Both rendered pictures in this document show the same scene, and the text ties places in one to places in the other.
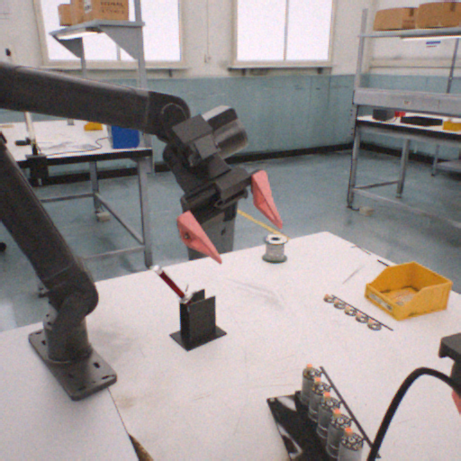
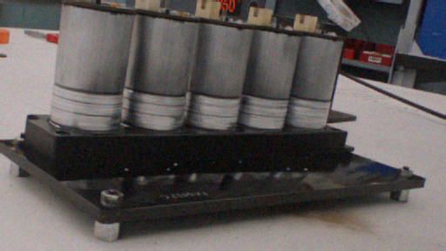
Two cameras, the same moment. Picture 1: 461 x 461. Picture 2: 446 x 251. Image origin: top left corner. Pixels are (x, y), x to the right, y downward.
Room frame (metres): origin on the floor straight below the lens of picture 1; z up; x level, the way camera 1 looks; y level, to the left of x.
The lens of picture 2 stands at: (0.55, 0.09, 0.82)
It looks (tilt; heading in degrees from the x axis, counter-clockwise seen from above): 14 degrees down; 244
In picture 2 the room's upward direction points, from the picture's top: 9 degrees clockwise
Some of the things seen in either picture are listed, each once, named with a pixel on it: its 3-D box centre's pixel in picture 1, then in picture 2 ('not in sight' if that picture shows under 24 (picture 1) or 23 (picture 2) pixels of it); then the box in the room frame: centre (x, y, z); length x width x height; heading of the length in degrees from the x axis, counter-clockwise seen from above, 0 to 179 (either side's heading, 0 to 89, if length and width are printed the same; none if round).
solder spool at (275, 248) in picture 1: (275, 248); not in sight; (0.98, -0.11, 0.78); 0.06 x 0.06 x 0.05
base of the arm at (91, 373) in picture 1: (67, 338); not in sight; (0.60, 0.25, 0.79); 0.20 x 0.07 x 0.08; 40
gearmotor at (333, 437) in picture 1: (338, 438); (261, 85); (0.40, -0.13, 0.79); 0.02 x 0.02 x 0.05
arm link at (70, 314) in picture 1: (67, 299); not in sight; (0.60, 0.24, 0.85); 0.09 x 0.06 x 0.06; 24
